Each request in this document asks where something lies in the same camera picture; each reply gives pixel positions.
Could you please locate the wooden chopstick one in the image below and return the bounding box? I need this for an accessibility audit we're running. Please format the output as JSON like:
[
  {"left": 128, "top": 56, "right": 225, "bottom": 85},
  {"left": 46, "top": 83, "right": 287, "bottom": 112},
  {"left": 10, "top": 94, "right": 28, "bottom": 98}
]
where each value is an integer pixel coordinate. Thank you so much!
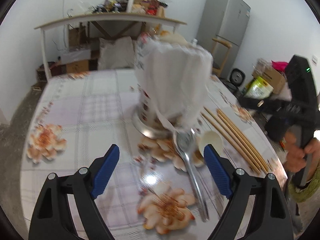
[{"left": 200, "top": 112, "right": 262, "bottom": 176}]

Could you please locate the white ceramic spoon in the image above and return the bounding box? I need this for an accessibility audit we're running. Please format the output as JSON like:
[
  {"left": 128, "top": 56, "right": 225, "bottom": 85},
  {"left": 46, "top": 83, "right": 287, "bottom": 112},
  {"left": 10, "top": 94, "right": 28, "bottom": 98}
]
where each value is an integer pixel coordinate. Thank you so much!
[{"left": 197, "top": 131, "right": 223, "bottom": 156}]

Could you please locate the wooden chopstick two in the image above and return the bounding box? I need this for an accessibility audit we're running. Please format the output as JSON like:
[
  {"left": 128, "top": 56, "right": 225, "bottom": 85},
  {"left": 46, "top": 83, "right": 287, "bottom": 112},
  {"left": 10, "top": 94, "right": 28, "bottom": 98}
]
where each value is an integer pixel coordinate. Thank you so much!
[{"left": 201, "top": 107, "right": 269, "bottom": 174}]

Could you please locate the steel spoon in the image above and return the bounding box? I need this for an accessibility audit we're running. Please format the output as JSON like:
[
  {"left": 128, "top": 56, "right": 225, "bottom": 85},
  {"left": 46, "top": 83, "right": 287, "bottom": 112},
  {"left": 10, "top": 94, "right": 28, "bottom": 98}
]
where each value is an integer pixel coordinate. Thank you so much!
[{"left": 172, "top": 129, "right": 209, "bottom": 222}]

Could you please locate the wooden chopstick four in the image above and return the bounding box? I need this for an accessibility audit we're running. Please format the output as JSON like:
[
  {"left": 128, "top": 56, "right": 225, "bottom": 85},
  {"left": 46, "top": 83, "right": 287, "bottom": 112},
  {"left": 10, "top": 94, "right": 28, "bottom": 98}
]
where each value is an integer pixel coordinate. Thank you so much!
[{"left": 217, "top": 108, "right": 272, "bottom": 172}]

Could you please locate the steel utensil holder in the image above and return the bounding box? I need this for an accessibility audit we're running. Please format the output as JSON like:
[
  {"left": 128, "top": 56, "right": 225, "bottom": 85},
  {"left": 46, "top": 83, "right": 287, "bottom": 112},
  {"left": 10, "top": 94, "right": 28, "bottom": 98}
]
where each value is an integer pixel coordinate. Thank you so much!
[{"left": 132, "top": 33, "right": 201, "bottom": 140}]

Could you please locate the person's right hand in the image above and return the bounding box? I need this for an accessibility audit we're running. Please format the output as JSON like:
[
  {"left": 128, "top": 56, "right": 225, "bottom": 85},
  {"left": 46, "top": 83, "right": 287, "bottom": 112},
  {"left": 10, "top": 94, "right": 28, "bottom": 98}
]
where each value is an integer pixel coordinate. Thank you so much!
[{"left": 284, "top": 131, "right": 319, "bottom": 179}]

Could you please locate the cardboard box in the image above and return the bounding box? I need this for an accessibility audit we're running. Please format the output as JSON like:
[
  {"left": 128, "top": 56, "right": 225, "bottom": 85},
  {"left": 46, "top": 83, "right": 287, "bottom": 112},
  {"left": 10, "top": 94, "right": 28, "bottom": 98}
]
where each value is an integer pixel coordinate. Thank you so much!
[{"left": 252, "top": 67, "right": 286, "bottom": 95}]

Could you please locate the yellow green rice bag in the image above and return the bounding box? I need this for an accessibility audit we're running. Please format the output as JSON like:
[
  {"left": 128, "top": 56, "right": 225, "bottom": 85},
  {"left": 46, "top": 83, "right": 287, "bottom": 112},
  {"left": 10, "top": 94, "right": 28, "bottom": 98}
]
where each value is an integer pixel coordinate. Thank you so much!
[{"left": 244, "top": 76, "right": 273, "bottom": 99}]

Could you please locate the floral plastic tablecloth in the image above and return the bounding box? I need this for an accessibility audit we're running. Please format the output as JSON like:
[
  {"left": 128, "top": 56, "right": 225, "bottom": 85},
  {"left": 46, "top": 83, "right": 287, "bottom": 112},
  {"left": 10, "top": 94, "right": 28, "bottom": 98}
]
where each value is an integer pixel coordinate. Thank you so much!
[{"left": 20, "top": 69, "right": 287, "bottom": 239}]

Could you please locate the pink plastic bag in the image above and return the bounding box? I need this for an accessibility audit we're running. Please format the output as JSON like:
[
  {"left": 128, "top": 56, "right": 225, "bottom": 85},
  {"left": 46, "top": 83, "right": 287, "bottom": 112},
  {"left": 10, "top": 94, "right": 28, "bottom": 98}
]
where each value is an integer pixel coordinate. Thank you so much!
[{"left": 271, "top": 61, "right": 289, "bottom": 72}]

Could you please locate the black rice cooker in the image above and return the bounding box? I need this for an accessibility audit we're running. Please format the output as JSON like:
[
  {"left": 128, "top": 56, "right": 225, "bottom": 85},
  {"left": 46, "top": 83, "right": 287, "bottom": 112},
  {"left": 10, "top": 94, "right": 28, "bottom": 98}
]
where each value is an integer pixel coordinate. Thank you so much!
[{"left": 222, "top": 68, "right": 245, "bottom": 94}]

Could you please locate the wooden chair black seat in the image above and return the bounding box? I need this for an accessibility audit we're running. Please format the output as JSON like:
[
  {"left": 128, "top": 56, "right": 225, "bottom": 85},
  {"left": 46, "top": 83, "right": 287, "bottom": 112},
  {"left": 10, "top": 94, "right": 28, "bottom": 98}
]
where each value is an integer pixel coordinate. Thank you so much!
[{"left": 212, "top": 38, "right": 232, "bottom": 77}]

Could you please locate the white mesh cloth cover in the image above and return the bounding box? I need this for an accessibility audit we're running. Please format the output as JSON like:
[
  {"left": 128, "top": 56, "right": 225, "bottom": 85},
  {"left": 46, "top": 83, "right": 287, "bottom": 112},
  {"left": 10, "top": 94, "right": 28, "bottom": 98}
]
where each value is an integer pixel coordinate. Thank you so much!
[{"left": 134, "top": 35, "right": 214, "bottom": 133}]

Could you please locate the white sack under table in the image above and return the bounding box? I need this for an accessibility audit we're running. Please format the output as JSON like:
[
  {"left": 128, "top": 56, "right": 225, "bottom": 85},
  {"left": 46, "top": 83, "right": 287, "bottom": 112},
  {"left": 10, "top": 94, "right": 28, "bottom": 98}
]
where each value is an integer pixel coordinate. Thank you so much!
[{"left": 97, "top": 36, "right": 135, "bottom": 70}]

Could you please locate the silver refrigerator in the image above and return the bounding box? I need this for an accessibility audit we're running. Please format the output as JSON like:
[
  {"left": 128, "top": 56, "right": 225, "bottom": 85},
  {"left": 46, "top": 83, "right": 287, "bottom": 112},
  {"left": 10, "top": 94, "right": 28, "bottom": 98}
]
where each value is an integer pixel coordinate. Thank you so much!
[{"left": 196, "top": 0, "right": 251, "bottom": 78}]

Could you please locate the white side table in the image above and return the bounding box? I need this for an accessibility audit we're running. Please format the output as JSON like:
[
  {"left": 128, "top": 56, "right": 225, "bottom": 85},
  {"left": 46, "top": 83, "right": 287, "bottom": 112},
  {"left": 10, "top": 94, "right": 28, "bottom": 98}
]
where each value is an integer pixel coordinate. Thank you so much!
[{"left": 34, "top": 12, "right": 187, "bottom": 81}]

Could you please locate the clutter on side table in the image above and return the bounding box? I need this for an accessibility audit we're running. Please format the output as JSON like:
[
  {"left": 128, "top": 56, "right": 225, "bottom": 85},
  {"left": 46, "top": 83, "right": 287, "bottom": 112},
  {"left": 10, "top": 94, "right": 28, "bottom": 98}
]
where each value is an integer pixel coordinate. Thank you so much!
[{"left": 67, "top": 0, "right": 168, "bottom": 17}]

